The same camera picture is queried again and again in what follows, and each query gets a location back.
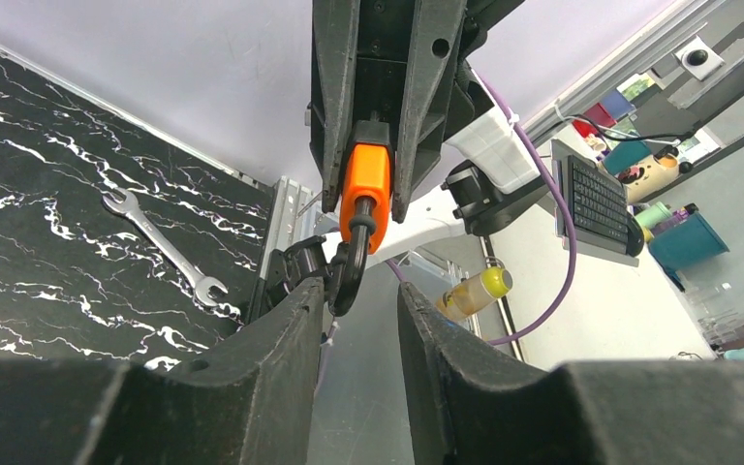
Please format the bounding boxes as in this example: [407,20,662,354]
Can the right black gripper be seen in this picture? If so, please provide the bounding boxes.
[310,1,520,223]

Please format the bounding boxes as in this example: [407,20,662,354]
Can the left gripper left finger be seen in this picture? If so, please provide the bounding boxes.
[0,278,326,464]

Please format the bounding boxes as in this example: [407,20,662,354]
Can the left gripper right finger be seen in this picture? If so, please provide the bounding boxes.
[397,283,744,464]

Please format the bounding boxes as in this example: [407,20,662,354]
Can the orange padlock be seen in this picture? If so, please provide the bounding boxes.
[329,120,393,317]

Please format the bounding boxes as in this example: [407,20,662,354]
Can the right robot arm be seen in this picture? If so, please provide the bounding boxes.
[246,1,545,322]

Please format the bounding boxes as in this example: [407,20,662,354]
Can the yellow capped bottle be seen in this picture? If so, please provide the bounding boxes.
[435,266,513,322]

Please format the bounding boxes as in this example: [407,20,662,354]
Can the silver open-end wrench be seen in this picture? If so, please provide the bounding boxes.
[102,188,229,308]

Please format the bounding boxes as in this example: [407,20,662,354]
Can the black computer keyboard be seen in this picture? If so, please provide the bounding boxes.
[550,139,645,267]

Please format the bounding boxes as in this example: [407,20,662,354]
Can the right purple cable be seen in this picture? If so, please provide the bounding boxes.
[385,70,580,348]

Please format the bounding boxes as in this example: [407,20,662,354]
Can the aluminium frame rail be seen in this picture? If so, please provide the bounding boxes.
[260,176,321,281]

